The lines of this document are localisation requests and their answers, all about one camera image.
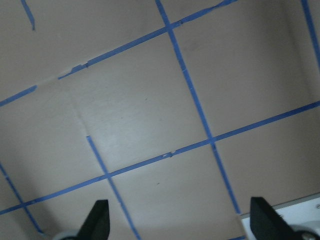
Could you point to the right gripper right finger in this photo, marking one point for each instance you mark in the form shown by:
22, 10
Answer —
266, 224

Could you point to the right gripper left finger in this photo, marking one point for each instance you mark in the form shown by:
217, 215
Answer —
97, 224

